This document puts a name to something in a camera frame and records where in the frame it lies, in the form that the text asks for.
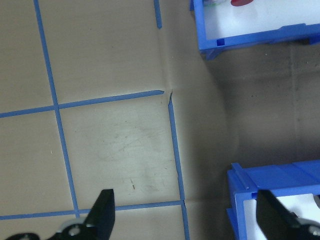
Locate blue bin with batteries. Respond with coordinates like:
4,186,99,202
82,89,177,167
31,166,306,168
226,159,320,240

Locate blue bin with push buttons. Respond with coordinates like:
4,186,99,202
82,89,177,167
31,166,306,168
189,0,320,61

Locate black objects in bin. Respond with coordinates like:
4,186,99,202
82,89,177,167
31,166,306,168
243,192,320,240

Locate red mushroom emergency stop button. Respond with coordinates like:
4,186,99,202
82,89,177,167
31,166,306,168
230,0,254,8

